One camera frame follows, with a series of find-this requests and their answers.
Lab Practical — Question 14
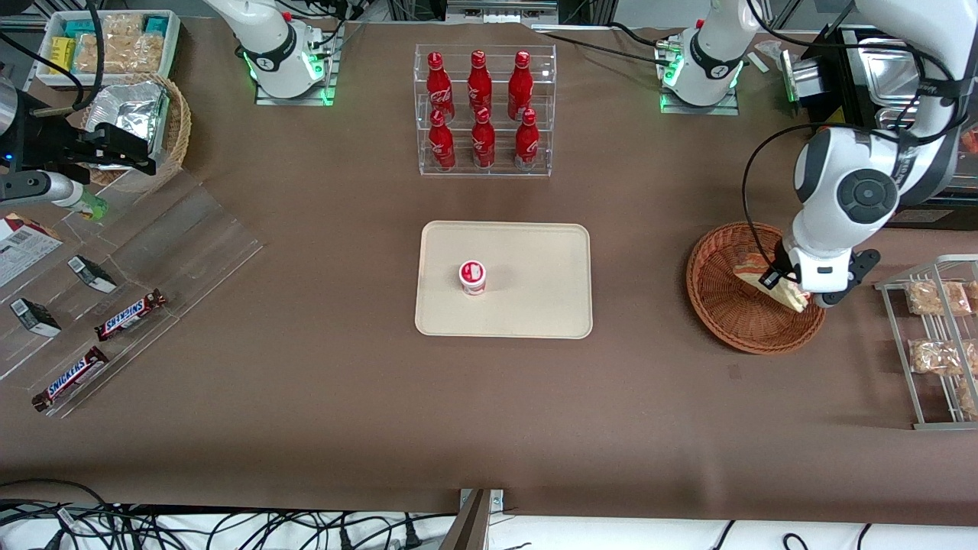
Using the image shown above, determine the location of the aluminium frame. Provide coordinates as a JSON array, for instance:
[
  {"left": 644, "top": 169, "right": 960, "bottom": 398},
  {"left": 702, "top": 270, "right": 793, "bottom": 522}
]
[{"left": 386, "top": 0, "right": 612, "bottom": 25}]

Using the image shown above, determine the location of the flat brown wicker basket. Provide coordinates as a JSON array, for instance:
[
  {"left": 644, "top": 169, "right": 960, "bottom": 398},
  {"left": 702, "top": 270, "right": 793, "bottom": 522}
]
[{"left": 685, "top": 222, "right": 828, "bottom": 355}]

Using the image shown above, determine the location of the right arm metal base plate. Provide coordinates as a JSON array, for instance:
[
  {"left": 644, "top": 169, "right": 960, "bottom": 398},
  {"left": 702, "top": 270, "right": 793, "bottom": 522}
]
[{"left": 254, "top": 23, "right": 345, "bottom": 106}]

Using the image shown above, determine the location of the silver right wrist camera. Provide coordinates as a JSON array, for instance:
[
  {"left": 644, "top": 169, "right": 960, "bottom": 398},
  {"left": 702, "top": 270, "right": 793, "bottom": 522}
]
[{"left": 0, "top": 171, "right": 79, "bottom": 209}]

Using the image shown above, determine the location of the triangle sandwich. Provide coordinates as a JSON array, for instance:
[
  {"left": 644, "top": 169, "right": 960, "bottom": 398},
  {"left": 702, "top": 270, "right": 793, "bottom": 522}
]
[{"left": 732, "top": 254, "right": 811, "bottom": 313}]

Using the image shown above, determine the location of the clear acrylic display stand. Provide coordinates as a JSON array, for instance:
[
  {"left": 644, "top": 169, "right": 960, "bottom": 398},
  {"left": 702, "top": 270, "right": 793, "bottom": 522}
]
[{"left": 0, "top": 170, "right": 265, "bottom": 419}]

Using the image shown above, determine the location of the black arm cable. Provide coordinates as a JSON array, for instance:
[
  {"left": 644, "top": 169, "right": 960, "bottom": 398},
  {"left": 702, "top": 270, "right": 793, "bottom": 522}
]
[
  {"left": 743, "top": 122, "right": 834, "bottom": 264},
  {"left": 0, "top": 0, "right": 105, "bottom": 115}
]

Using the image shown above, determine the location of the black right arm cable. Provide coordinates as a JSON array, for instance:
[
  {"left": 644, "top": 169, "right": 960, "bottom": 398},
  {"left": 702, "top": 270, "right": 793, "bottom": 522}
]
[{"left": 0, "top": 0, "right": 105, "bottom": 115}]

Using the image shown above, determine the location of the small green white bottle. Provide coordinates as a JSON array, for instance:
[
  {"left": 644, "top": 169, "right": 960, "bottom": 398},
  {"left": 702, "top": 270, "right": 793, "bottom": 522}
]
[{"left": 75, "top": 189, "right": 109, "bottom": 222}]

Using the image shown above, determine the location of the brown Snickers bar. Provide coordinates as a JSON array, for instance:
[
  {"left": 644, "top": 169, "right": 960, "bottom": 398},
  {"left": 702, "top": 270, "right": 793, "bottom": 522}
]
[
  {"left": 94, "top": 288, "right": 167, "bottom": 342},
  {"left": 31, "top": 346, "right": 110, "bottom": 413}
]

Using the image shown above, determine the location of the silver metal box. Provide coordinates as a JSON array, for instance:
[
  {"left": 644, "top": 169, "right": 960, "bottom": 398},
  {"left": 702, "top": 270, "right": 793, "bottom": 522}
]
[{"left": 779, "top": 55, "right": 824, "bottom": 104}]

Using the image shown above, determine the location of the silver foil bag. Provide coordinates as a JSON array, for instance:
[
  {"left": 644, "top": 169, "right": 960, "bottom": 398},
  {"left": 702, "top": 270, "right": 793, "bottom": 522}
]
[{"left": 83, "top": 80, "right": 170, "bottom": 169}]

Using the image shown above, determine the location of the red cola bottle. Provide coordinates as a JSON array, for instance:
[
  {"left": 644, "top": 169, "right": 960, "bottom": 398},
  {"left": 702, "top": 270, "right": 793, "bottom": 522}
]
[
  {"left": 471, "top": 107, "right": 496, "bottom": 169},
  {"left": 426, "top": 51, "right": 455, "bottom": 123},
  {"left": 468, "top": 50, "right": 494, "bottom": 115},
  {"left": 428, "top": 108, "right": 457, "bottom": 171},
  {"left": 508, "top": 50, "right": 533, "bottom": 121},
  {"left": 514, "top": 108, "right": 540, "bottom": 171}
]

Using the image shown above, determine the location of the small black white box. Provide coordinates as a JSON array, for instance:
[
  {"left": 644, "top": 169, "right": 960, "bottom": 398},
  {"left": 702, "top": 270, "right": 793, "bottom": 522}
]
[
  {"left": 10, "top": 297, "right": 62, "bottom": 338},
  {"left": 67, "top": 255, "right": 118, "bottom": 294}
]

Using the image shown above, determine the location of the white plastic bin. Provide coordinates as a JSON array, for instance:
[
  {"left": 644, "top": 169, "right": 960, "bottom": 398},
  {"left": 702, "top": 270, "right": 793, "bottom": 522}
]
[{"left": 34, "top": 9, "right": 182, "bottom": 91}]

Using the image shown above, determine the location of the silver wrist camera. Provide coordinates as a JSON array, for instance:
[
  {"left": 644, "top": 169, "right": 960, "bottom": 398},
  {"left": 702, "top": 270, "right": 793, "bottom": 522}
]
[
  {"left": 0, "top": 171, "right": 79, "bottom": 209},
  {"left": 799, "top": 284, "right": 850, "bottom": 309}
]

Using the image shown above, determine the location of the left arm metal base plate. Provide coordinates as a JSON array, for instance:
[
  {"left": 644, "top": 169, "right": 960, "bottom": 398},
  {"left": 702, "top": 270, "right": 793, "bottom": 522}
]
[{"left": 659, "top": 88, "right": 740, "bottom": 117}]

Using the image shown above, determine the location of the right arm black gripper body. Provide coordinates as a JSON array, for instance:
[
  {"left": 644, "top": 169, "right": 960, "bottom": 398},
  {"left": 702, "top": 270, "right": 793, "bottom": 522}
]
[{"left": 0, "top": 115, "right": 86, "bottom": 175}]

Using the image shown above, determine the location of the beige plastic tray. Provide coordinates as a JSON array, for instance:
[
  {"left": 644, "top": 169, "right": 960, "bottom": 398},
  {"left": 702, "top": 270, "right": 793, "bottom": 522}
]
[{"left": 414, "top": 221, "right": 594, "bottom": 339}]

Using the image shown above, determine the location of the red white carton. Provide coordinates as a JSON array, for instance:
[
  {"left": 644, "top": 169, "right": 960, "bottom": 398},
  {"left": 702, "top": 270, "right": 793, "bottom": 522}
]
[{"left": 0, "top": 212, "right": 64, "bottom": 289}]

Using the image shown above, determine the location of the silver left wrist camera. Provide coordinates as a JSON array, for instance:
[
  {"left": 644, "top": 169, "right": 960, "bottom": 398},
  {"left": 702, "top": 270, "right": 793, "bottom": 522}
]
[{"left": 799, "top": 284, "right": 850, "bottom": 309}]

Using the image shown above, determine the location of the grey metal camera post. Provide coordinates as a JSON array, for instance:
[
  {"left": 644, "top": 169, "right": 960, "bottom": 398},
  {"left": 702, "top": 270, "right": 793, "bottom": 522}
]
[{"left": 439, "top": 489, "right": 505, "bottom": 550}]

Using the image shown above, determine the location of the deep tan wicker basket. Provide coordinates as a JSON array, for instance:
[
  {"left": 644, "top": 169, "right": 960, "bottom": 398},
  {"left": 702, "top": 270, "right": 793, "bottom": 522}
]
[{"left": 80, "top": 73, "right": 192, "bottom": 193}]

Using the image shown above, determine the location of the grey metal wire rack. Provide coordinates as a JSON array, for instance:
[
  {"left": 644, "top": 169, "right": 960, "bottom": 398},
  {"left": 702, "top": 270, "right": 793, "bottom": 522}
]
[{"left": 875, "top": 254, "right": 978, "bottom": 431}]

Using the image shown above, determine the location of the clear plastic wrapper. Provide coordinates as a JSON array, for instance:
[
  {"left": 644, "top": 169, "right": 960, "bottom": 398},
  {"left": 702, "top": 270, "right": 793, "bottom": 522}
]
[{"left": 750, "top": 40, "right": 789, "bottom": 74}]

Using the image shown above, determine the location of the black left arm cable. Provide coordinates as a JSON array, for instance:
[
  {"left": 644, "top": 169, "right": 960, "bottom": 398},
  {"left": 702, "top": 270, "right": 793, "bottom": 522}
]
[{"left": 743, "top": 122, "right": 834, "bottom": 264}]

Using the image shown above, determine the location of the clear cracker bag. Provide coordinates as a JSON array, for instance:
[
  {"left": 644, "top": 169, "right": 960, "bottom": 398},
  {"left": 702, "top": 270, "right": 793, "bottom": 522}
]
[
  {"left": 107, "top": 32, "right": 165, "bottom": 74},
  {"left": 98, "top": 13, "right": 146, "bottom": 37},
  {"left": 75, "top": 34, "right": 109, "bottom": 74}
]

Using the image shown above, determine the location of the clear acrylic bottle rack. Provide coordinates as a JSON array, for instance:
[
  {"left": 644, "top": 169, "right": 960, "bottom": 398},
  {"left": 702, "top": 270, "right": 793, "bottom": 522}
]
[{"left": 414, "top": 44, "right": 557, "bottom": 178}]

